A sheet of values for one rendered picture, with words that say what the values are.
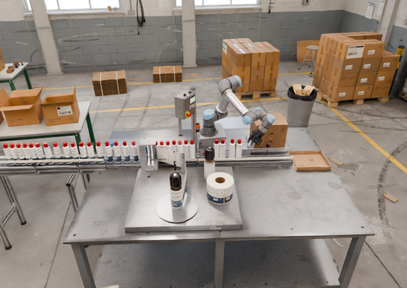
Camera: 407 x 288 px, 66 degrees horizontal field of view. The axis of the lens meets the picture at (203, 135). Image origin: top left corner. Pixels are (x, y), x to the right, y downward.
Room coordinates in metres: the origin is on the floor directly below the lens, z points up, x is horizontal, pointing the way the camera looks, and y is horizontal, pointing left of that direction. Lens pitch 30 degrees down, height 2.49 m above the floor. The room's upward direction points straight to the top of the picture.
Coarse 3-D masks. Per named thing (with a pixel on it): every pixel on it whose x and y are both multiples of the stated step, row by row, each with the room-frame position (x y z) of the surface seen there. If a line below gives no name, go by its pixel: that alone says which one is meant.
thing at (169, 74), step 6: (156, 66) 7.04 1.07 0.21; (162, 66) 7.05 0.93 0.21; (168, 66) 7.04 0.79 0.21; (174, 66) 7.06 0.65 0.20; (180, 66) 7.04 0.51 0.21; (156, 72) 6.65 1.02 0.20; (162, 72) 6.64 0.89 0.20; (168, 72) 6.63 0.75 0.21; (174, 72) 6.64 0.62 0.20; (180, 72) 6.61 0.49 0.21; (156, 78) 6.54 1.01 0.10; (162, 78) 6.55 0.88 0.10; (168, 78) 6.58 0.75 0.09; (174, 78) 6.57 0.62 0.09; (180, 78) 6.60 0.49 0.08
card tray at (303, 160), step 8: (296, 152) 2.48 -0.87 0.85; (304, 152) 2.48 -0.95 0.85; (312, 152) 2.48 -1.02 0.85; (320, 152) 2.48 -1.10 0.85; (296, 160) 2.37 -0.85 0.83; (304, 160) 2.37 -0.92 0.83; (312, 160) 2.37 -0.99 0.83; (320, 160) 2.37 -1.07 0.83; (296, 168) 2.25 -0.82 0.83; (304, 168) 2.22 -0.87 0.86; (312, 168) 2.22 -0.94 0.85; (320, 168) 2.23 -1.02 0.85; (328, 168) 2.23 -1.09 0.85
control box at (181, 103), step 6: (186, 90) 2.49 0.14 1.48; (174, 96) 2.36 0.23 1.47; (180, 96) 2.36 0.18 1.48; (186, 96) 2.36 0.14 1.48; (174, 102) 2.36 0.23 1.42; (180, 102) 2.33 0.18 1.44; (186, 102) 2.33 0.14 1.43; (180, 108) 2.33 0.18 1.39; (186, 108) 2.33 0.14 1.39; (180, 114) 2.33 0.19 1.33; (186, 114) 2.33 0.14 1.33; (192, 114) 2.40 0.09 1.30
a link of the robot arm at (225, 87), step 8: (224, 80) 2.61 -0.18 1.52; (224, 88) 2.53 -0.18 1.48; (224, 96) 2.52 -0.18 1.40; (232, 96) 2.47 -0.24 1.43; (232, 104) 2.43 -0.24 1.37; (240, 104) 2.40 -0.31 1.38; (240, 112) 2.35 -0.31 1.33; (248, 112) 2.34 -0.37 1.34; (248, 120) 2.27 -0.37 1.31; (256, 120) 2.32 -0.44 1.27
